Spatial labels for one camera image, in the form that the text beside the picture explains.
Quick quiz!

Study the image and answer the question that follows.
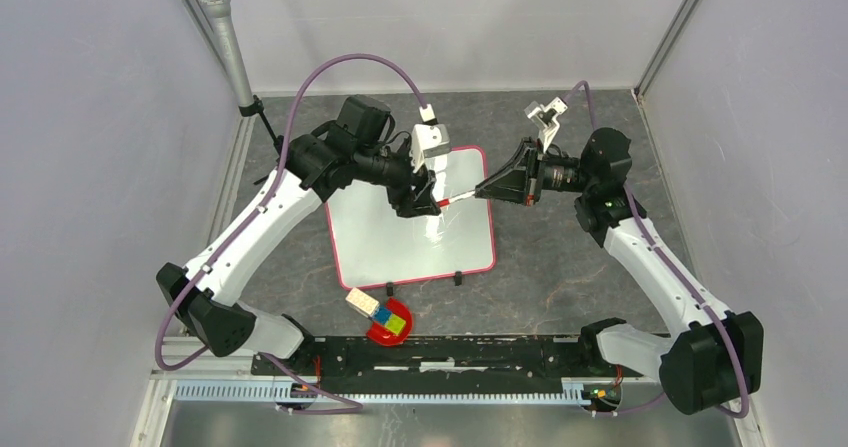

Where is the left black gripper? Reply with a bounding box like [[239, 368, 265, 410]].
[[355, 139, 441, 219]]

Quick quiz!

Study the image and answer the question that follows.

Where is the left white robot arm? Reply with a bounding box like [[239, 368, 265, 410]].
[[156, 95, 447, 375]]

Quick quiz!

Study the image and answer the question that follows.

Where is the pink framed whiteboard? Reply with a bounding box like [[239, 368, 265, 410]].
[[325, 181, 496, 290]]

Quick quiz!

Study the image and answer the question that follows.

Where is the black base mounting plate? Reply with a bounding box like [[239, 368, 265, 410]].
[[284, 335, 638, 395]]

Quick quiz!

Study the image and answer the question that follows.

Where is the blue toy brick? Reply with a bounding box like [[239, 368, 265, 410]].
[[371, 305, 393, 325]]

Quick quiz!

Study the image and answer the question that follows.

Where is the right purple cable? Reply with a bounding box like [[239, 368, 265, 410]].
[[563, 79, 752, 420]]

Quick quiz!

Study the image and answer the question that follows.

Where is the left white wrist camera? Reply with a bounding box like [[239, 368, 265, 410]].
[[410, 124, 452, 172]]

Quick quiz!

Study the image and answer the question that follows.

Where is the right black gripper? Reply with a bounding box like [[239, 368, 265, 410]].
[[475, 137, 596, 206]]

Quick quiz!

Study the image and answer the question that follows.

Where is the red whiteboard marker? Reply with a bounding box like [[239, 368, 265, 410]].
[[437, 190, 476, 208]]

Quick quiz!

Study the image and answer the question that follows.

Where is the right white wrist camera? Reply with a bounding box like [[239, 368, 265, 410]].
[[524, 97, 568, 153]]

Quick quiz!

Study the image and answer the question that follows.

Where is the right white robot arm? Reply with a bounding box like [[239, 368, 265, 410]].
[[474, 128, 764, 419]]

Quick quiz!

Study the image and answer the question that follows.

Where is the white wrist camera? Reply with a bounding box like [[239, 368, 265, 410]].
[[410, 124, 452, 172], [524, 97, 568, 153]]

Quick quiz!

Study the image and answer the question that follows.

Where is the red curved toy base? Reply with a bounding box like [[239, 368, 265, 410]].
[[366, 298, 414, 347]]

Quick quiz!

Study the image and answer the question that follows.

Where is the green toy brick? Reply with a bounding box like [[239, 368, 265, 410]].
[[383, 313, 407, 336]]

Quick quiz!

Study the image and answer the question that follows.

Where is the silver microphone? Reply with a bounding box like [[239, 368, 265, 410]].
[[200, 0, 257, 117]]

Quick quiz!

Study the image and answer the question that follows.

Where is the white toy brick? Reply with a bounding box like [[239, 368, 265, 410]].
[[345, 288, 380, 318]]

